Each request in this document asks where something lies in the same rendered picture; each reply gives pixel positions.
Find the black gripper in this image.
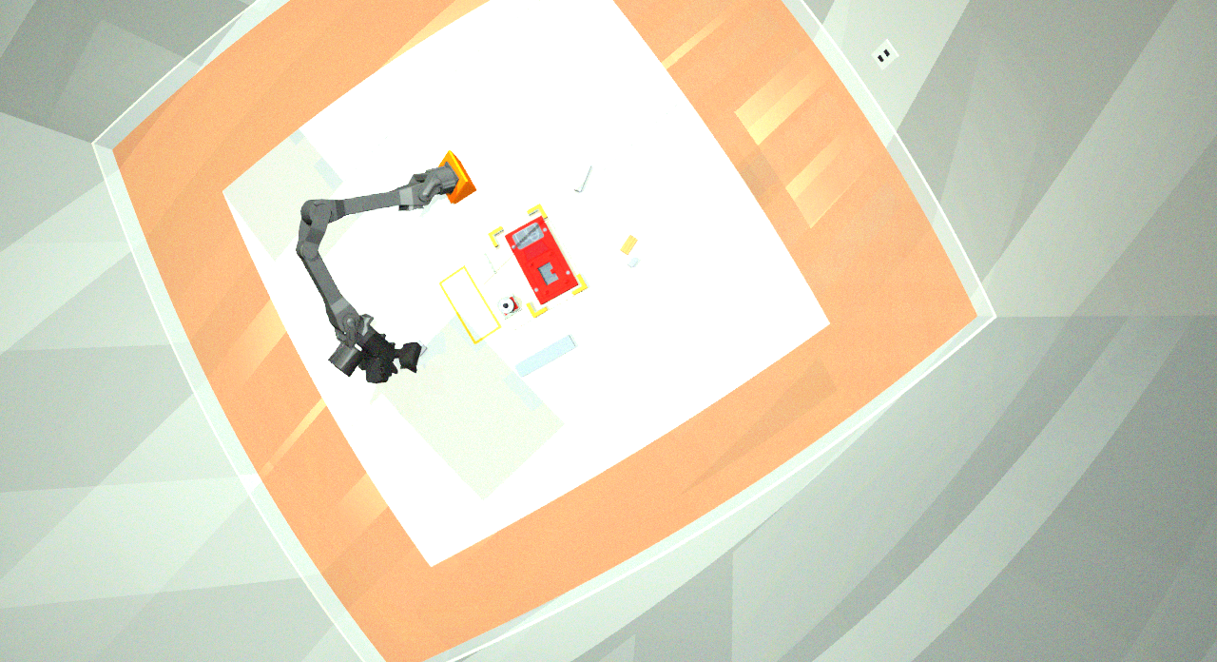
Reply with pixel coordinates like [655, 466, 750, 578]
[358, 333, 422, 374]

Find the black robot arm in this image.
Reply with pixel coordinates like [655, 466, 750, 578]
[296, 161, 459, 385]

